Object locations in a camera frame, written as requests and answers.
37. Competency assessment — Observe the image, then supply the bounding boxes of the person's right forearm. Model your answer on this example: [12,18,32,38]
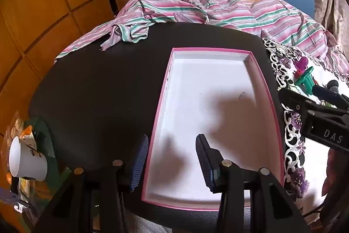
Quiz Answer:
[322,150,349,197]

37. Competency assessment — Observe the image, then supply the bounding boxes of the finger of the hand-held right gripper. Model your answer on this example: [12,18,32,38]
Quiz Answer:
[312,80,349,110]
[279,88,349,120]

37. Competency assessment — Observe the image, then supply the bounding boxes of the white purple floral tablecloth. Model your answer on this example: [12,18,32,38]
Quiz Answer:
[263,38,349,228]

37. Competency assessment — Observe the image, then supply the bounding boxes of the teal plastic toy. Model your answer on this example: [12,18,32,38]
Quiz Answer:
[294,66,318,90]

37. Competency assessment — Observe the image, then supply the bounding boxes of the orange snack packet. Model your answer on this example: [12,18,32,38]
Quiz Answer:
[7,113,37,141]

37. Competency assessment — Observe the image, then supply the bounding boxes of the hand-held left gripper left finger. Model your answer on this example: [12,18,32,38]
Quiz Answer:
[34,134,149,233]

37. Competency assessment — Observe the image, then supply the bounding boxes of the white paper cup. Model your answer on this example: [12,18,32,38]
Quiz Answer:
[9,136,48,181]

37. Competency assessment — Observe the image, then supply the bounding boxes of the pink green striped cloth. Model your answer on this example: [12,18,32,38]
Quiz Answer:
[54,0,349,78]

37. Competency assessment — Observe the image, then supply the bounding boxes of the pink-rimmed white tray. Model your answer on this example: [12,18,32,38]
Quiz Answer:
[141,47,285,211]

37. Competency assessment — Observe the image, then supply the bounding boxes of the purple perforated ball toy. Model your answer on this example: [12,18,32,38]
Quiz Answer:
[294,56,310,70]

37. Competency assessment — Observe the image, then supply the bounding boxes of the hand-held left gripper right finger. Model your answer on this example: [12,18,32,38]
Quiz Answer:
[196,134,311,233]

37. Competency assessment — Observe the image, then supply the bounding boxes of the white cup with orange items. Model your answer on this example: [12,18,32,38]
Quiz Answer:
[0,110,68,233]

